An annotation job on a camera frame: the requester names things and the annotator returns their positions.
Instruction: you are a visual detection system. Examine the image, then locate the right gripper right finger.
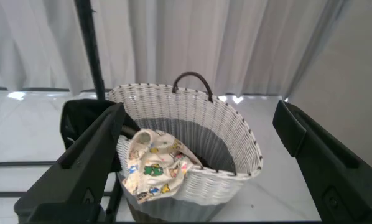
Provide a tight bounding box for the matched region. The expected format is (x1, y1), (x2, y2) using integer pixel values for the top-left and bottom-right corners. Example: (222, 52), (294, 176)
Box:
(272, 99), (372, 223)

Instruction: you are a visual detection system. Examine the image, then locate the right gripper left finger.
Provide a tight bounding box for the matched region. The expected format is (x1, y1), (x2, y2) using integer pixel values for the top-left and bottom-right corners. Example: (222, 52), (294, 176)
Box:
(14, 102), (126, 223)

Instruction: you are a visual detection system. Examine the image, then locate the black garment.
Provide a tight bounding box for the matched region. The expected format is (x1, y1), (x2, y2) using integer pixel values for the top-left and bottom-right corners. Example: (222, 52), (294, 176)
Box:
(60, 98), (142, 174)

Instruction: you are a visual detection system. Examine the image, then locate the black clothes rack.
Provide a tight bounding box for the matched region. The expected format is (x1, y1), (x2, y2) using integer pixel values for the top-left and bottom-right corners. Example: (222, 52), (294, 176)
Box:
(0, 0), (124, 223)

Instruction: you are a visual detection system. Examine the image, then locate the white laundry basket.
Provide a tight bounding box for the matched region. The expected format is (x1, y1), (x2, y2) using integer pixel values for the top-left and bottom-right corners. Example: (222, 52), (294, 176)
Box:
(106, 71), (264, 223)

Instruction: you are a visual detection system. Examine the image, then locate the cream printed garment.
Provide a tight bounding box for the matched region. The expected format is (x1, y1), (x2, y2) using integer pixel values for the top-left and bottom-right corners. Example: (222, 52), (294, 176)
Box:
(122, 128), (204, 205)

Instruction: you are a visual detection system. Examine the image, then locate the white curtain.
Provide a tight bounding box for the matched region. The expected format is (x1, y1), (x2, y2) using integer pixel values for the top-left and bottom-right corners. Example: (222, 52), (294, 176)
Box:
(0, 0), (350, 98)

